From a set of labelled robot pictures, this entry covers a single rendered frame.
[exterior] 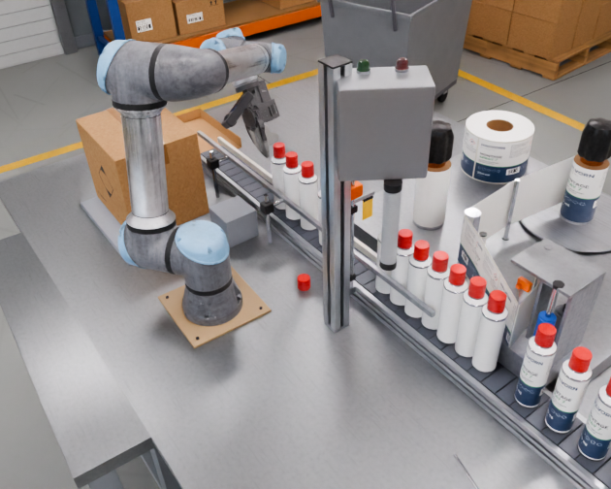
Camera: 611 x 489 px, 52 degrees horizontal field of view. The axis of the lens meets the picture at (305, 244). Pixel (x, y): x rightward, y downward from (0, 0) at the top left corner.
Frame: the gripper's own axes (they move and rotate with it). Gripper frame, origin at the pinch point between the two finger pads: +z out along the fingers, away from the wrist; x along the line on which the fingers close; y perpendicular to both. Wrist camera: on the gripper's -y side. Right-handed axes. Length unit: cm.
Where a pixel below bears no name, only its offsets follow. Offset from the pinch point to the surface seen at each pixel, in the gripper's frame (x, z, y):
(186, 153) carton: 3.1, -7.5, -20.9
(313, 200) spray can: -18.6, 15.0, 0.3
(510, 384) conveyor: -73, 58, 0
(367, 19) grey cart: 128, -40, 152
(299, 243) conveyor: -12.0, 25.5, -4.9
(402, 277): -50, 34, -2
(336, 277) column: -46, 28, -16
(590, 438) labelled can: -92, 63, -2
